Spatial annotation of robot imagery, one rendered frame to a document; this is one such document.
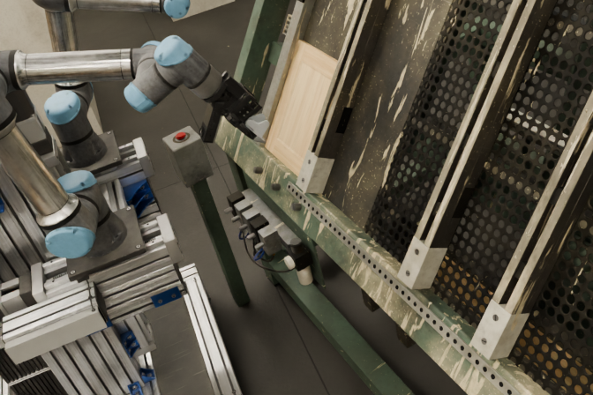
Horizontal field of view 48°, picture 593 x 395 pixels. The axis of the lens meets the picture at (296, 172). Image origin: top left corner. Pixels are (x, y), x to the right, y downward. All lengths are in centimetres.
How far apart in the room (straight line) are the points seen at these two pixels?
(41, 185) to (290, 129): 93
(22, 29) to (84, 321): 269
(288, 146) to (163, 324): 101
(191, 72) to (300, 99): 82
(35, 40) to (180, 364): 241
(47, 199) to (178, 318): 127
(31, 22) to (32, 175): 272
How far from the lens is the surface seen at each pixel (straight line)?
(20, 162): 168
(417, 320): 178
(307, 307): 276
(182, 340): 279
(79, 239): 176
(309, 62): 225
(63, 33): 233
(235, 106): 158
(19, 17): 435
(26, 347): 202
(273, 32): 255
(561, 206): 148
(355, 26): 201
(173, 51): 148
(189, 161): 253
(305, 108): 223
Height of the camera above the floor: 224
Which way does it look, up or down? 37 degrees down
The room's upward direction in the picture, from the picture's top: 14 degrees counter-clockwise
